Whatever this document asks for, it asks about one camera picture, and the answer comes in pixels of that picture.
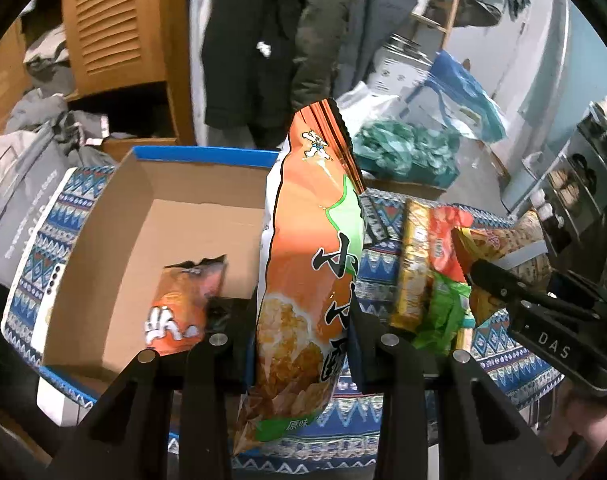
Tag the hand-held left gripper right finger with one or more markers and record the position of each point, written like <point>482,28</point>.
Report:
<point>366,355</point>

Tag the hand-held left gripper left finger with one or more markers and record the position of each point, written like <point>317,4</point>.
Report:
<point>218,360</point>

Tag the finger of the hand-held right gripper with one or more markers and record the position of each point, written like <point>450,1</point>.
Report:
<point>503,285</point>

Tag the orange brown snack bag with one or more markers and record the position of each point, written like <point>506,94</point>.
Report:
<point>523,242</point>

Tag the red orange snack packet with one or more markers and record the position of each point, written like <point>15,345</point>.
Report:
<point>446,245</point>

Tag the large orange snack bag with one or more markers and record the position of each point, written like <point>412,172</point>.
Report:
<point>303,260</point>

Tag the blue cardboard box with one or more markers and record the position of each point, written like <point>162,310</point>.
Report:
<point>133,260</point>

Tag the small orange snack packet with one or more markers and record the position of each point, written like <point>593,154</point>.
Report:
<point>178,305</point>

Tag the green snack packet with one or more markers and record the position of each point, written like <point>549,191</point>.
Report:
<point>441,315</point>

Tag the patterned tablecloth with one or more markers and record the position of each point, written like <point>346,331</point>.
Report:
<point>376,272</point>

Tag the yellow cracker packet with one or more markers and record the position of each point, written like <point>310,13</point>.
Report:
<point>411,270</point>

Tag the shoe rack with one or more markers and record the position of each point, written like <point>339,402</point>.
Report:
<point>588,170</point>

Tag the green tissue paper bundle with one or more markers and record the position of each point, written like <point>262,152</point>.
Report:
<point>408,147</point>

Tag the blue plastic bag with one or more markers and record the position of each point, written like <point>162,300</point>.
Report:
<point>463,95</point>

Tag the white plastic bag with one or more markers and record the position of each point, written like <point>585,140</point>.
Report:
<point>368,105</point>

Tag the white printed box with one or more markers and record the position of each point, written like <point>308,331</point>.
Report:
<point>398,65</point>

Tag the wooden ladder rack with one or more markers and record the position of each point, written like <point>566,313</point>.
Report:
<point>446,15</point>

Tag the olive jacket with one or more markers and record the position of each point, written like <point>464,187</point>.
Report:
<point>323,35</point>

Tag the black coat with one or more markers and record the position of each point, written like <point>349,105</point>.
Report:
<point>243,50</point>

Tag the white garment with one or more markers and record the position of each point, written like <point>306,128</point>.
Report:
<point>199,35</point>

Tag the wooden louvered cabinet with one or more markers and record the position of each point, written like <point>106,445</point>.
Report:
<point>113,25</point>

